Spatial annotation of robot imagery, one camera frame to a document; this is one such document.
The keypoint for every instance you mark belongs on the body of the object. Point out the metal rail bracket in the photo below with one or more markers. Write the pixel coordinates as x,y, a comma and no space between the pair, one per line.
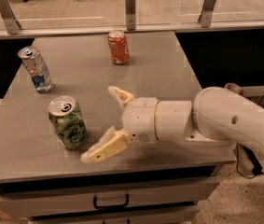
130,8
207,11
10,22

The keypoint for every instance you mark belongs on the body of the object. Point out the right metal rail bracket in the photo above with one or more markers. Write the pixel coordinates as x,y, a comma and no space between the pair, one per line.
207,11

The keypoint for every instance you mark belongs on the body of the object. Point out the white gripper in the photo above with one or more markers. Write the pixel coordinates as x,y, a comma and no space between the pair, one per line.
139,117

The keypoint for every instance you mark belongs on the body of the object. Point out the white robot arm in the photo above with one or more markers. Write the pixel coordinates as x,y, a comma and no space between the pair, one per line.
217,117

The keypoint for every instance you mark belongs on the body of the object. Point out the green soda can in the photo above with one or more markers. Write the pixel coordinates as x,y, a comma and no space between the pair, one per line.
66,119

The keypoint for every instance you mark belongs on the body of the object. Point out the grey drawer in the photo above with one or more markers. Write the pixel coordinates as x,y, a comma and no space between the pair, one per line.
68,201
163,215

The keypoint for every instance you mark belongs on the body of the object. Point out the left metal rail bracket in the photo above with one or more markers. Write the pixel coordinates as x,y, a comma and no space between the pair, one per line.
10,22

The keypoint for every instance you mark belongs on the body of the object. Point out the red coke can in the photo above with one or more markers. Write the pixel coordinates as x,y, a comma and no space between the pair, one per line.
118,45

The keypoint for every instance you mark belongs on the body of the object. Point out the lower grey drawer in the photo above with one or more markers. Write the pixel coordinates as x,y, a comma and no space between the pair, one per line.
163,215

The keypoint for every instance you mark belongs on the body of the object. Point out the silver blue energy drink can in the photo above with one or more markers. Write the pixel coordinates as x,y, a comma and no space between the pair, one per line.
37,68

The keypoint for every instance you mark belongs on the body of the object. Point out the middle metal rail bracket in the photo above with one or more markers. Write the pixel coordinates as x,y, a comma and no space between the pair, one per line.
130,8

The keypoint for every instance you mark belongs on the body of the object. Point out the orange tape roll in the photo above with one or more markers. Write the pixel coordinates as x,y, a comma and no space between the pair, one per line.
234,87

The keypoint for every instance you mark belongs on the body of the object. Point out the upper grey drawer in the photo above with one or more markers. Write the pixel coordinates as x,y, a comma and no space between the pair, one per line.
68,201

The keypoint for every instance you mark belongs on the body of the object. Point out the black metal stand leg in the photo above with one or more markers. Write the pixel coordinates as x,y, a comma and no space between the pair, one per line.
257,168

